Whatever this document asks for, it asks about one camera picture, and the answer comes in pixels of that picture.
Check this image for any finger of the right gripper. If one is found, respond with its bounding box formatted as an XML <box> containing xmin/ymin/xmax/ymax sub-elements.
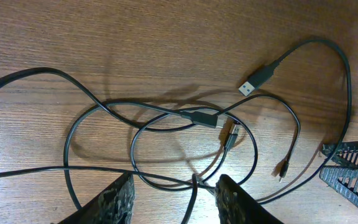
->
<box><xmin>319</xmin><ymin>166</ymin><xmax>358</xmax><ymax>208</ymax></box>
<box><xmin>322</xmin><ymin>141</ymin><xmax>358</xmax><ymax>169</ymax></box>

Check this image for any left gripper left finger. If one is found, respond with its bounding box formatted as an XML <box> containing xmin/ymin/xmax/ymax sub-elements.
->
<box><xmin>58</xmin><ymin>174</ymin><xmax>135</xmax><ymax>224</ymax></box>

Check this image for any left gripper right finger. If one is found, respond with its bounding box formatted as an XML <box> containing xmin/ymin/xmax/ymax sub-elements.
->
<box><xmin>215</xmin><ymin>174</ymin><xmax>283</xmax><ymax>224</ymax></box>

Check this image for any thin black micro-USB cable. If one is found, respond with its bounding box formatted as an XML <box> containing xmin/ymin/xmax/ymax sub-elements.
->
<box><xmin>131</xmin><ymin>93</ymin><xmax>301</xmax><ymax>190</ymax></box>

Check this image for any thin black USB cable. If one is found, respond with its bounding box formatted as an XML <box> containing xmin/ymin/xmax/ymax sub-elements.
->
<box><xmin>0</xmin><ymin>67</ymin><xmax>259</xmax><ymax>224</ymax></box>

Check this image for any thick black USB cable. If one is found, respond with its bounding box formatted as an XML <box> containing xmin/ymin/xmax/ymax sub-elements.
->
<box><xmin>237</xmin><ymin>37</ymin><xmax>353</xmax><ymax>205</ymax></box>

